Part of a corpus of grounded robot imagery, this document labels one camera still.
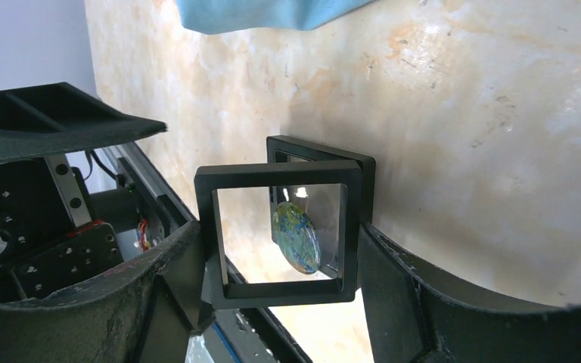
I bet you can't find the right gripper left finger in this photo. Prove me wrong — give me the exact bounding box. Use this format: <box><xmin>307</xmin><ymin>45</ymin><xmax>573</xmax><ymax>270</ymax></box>
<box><xmin>0</xmin><ymin>221</ymin><xmax>213</xmax><ymax>362</ymax></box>

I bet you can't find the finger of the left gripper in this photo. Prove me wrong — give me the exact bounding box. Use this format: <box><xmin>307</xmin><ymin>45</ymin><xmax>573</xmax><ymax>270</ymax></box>
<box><xmin>0</xmin><ymin>82</ymin><xmax>167</xmax><ymax>163</ymax></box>

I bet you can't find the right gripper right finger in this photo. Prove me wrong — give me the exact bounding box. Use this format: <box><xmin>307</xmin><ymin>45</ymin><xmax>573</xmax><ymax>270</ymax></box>
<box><xmin>358</xmin><ymin>223</ymin><xmax>581</xmax><ymax>362</ymax></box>

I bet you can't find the black square frame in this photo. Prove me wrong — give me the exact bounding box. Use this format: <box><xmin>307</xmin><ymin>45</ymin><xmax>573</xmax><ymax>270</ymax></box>
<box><xmin>266</xmin><ymin>135</ymin><xmax>376</xmax><ymax>278</ymax></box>
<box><xmin>194</xmin><ymin>160</ymin><xmax>362</xmax><ymax>310</ymax></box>

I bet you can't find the round green brooch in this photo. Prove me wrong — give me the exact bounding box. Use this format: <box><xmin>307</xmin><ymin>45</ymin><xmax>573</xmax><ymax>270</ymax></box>
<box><xmin>272</xmin><ymin>201</ymin><xmax>322</xmax><ymax>275</ymax></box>

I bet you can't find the light blue t-shirt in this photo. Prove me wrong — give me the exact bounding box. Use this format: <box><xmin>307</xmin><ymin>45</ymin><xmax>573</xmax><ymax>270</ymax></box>
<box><xmin>175</xmin><ymin>0</ymin><xmax>370</xmax><ymax>35</ymax></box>

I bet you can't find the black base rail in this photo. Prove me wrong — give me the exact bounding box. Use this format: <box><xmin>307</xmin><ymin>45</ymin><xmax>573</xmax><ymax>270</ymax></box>
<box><xmin>0</xmin><ymin>142</ymin><xmax>312</xmax><ymax>363</ymax></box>

